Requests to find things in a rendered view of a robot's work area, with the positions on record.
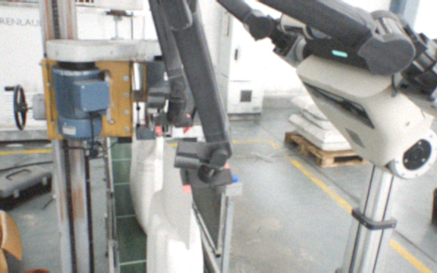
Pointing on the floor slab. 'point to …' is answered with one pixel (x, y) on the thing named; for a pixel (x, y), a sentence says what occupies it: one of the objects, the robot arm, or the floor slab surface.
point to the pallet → (324, 160)
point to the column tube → (67, 18)
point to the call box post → (227, 233)
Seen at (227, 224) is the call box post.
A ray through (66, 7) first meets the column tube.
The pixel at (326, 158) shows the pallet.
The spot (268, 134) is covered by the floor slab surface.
